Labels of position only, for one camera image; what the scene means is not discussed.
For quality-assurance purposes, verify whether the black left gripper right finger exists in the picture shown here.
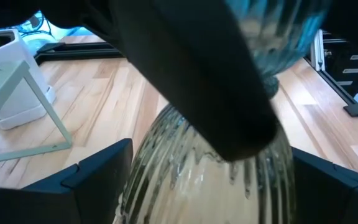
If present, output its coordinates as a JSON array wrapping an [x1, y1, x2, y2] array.
[[292, 147, 358, 224]]

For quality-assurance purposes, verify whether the white hexagonal plant pot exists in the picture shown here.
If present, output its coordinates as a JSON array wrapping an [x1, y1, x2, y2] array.
[[0, 29, 57, 131]]

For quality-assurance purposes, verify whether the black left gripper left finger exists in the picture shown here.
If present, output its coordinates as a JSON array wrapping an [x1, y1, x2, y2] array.
[[0, 138, 134, 224]]

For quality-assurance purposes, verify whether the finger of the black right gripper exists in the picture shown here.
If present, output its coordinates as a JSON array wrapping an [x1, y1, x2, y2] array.
[[324, 0, 358, 54], [113, 0, 279, 161]]

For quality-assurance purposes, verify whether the green ribbed glass candle holder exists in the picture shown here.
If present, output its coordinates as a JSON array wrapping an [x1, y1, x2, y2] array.
[[113, 0, 334, 224]]

